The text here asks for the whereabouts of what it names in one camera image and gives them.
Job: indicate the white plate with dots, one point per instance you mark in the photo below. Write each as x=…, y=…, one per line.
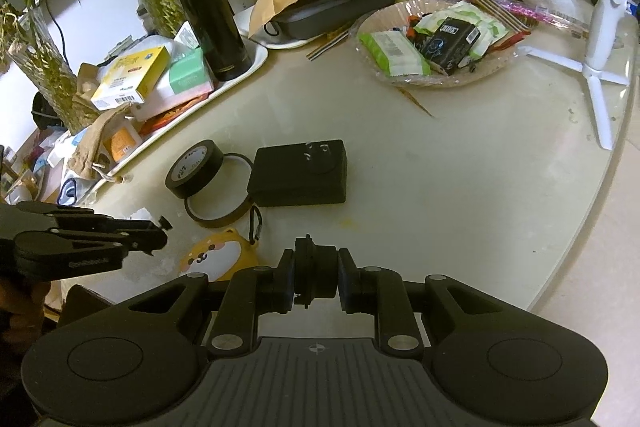
x=250, y=19

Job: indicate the pink glitter stick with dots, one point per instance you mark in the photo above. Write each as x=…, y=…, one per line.
x=530, y=12

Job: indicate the glass bowl of snacks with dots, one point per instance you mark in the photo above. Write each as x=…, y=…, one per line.
x=375, y=22

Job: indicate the black thermos bottle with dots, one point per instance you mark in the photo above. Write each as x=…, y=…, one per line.
x=207, y=12

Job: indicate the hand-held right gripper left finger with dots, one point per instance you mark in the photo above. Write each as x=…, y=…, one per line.
x=286, y=279

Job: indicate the small black box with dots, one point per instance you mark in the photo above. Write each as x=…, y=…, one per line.
x=450, y=44

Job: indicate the large black power adapter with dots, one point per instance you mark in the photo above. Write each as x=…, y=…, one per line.
x=300, y=179

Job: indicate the orange packet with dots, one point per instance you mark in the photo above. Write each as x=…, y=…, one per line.
x=125, y=144

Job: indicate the green wet wipes packet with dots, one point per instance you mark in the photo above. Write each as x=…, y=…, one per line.
x=395, y=52

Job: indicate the red flat packet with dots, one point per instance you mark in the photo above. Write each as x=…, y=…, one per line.
x=170, y=114

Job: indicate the yellow cardboard box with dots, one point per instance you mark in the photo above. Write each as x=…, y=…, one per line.
x=132, y=77

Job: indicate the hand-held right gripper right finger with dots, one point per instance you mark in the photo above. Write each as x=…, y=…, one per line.
x=346, y=281

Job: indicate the white plastic tray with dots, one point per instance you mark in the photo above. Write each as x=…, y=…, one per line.
x=245, y=67

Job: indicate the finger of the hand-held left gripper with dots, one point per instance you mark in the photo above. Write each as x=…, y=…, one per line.
x=75, y=254
x=65, y=213

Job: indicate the white green packet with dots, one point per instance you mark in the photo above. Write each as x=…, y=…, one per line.
x=475, y=14

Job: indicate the green tissue pack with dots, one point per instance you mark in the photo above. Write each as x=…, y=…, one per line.
x=192, y=74

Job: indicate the black tape roll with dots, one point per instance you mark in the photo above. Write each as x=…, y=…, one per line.
x=197, y=172

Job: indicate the person's left hand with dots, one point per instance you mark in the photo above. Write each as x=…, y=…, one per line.
x=25, y=307

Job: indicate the orange dog face pouch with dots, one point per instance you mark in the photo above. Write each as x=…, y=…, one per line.
x=215, y=257

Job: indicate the thin brown stick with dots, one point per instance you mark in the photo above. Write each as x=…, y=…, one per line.
x=417, y=103

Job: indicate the white gimbal tripod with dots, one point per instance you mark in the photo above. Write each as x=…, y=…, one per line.
x=602, y=37

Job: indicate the black zip case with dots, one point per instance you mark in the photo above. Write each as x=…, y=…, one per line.
x=340, y=2

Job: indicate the black round device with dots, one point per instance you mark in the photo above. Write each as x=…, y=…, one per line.
x=47, y=109

